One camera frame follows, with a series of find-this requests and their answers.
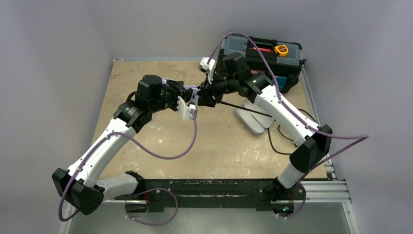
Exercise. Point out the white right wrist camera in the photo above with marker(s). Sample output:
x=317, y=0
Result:
x=207, y=65

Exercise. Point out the black plastic toolbox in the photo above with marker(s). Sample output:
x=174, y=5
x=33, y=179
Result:
x=286, y=69

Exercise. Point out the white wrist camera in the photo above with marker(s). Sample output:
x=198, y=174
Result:
x=207, y=65
x=187, y=111

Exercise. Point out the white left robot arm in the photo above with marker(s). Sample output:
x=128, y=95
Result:
x=79, y=186

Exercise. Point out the lavender umbrella case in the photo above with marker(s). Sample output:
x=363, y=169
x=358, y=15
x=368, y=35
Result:
x=254, y=120

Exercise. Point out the yellow tape measure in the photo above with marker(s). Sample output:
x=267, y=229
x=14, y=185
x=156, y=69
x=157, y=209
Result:
x=281, y=50

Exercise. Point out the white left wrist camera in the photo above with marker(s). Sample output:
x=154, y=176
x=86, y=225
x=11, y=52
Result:
x=187, y=111

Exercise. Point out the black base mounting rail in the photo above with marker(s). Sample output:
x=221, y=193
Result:
x=263, y=194

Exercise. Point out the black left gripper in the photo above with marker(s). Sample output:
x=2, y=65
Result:
x=180, y=95

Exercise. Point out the lavender folding umbrella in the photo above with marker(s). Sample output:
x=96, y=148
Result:
x=194, y=97

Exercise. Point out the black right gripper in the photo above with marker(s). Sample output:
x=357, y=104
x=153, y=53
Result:
x=210, y=93

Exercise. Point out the aluminium frame rail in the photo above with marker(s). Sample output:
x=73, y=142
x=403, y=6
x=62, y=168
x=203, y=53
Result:
x=224, y=148

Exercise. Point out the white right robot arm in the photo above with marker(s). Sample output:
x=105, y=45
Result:
x=232, y=75

